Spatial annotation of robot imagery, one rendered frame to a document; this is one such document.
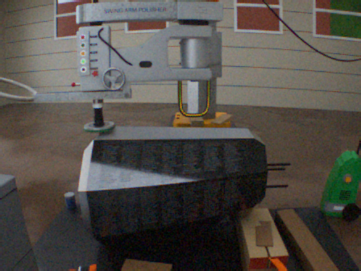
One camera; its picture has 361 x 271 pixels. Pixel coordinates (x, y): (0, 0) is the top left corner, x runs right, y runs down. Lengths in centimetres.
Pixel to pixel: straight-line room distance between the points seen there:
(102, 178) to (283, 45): 671
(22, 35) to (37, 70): 127
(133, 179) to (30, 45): 841
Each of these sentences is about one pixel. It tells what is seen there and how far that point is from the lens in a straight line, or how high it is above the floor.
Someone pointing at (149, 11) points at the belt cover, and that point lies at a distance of 198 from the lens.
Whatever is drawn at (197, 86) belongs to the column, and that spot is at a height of 107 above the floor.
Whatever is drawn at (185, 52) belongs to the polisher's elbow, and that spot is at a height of 137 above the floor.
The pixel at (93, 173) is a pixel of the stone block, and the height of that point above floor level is 68.
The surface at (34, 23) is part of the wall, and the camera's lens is 985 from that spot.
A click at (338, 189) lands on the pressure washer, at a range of 277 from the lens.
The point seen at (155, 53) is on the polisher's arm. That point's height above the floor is 137.
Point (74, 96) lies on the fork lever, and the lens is 206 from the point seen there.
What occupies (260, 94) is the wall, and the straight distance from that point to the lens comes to 798.
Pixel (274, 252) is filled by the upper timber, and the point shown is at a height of 24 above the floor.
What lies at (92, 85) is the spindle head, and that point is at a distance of 198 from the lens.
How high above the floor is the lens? 139
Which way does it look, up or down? 16 degrees down
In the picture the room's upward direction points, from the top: straight up
